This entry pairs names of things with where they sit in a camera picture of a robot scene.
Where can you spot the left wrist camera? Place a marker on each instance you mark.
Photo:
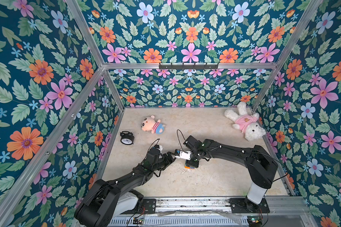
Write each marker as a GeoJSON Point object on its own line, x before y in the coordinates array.
{"type": "Point", "coordinates": [159, 147]}

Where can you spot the pink pig plush toy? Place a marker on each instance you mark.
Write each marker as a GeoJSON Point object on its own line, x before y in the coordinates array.
{"type": "Point", "coordinates": [152, 125]}

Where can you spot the left controller board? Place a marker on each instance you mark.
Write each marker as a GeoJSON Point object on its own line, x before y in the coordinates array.
{"type": "Point", "coordinates": [138, 221]}

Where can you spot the right controller board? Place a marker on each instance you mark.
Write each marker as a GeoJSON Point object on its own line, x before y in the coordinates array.
{"type": "Point", "coordinates": [254, 221]}

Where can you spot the white bunny plush toy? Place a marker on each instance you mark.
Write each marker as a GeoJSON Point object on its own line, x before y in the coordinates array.
{"type": "Point", "coordinates": [246, 123]}

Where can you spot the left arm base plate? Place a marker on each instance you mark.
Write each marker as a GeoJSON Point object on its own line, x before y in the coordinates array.
{"type": "Point", "coordinates": [147, 206]}

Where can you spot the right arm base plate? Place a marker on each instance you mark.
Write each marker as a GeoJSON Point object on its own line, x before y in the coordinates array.
{"type": "Point", "coordinates": [243, 205]}

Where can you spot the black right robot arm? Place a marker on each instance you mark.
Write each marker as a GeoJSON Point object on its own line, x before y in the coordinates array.
{"type": "Point", "coordinates": [261, 166]}

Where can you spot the black alarm clock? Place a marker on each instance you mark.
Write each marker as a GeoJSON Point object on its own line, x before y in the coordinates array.
{"type": "Point", "coordinates": [127, 138]}

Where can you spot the black wall hook rail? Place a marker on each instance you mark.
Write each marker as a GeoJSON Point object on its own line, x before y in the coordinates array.
{"type": "Point", "coordinates": [188, 66]}

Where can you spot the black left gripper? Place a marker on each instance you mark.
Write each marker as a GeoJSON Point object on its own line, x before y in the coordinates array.
{"type": "Point", "coordinates": [168, 161]}

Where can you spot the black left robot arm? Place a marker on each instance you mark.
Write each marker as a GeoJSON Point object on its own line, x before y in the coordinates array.
{"type": "Point", "coordinates": [98, 206]}

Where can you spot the controller board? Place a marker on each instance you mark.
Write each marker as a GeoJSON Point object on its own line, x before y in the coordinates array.
{"type": "Point", "coordinates": [138, 221]}
{"type": "Point", "coordinates": [254, 221]}

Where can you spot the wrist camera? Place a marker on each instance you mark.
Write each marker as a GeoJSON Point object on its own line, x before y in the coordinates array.
{"type": "Point", "coordinates": [159, 147]}
{"type": "Point", "coordinates": [180, 154]}

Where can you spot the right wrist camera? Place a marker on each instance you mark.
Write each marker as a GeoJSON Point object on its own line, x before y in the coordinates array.
{"type": "Point", "coordinates": [180, 154]}

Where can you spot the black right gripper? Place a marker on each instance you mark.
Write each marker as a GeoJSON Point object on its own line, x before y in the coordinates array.
{"type": "Point", "coordinates": [193, 159]}

